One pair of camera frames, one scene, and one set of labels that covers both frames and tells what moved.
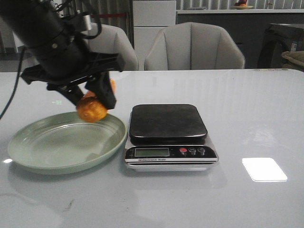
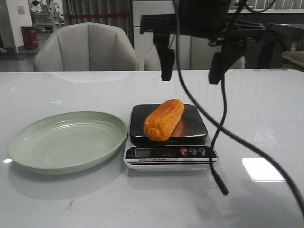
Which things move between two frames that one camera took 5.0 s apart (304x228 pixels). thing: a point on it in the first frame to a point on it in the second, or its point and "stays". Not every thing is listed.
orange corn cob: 90,108 to 161,123
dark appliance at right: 277,39 stays
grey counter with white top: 247,27 stays
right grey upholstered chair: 191,46 stays
